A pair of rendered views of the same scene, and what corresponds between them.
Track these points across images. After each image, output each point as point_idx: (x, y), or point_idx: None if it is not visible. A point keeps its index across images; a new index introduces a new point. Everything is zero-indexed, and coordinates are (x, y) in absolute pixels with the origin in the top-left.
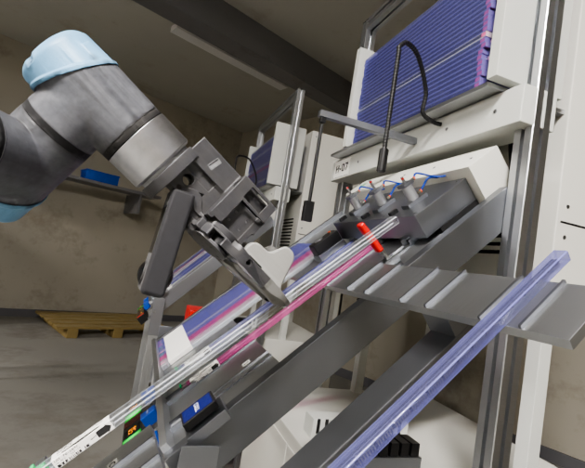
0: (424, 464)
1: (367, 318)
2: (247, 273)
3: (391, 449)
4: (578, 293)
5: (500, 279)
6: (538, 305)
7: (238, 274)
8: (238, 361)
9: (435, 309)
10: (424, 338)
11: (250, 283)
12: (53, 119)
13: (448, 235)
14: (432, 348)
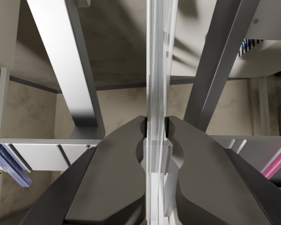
0: None
1: (190, 119)
2: (70, 182)
3: None
4: None
5: (41, 168)
6: None
7: (190, 169)
8: None
9: (47, 144)
10: (93, 119)
11: (179, 146)
12: None
13: (173, 189)
14: (78, 114)
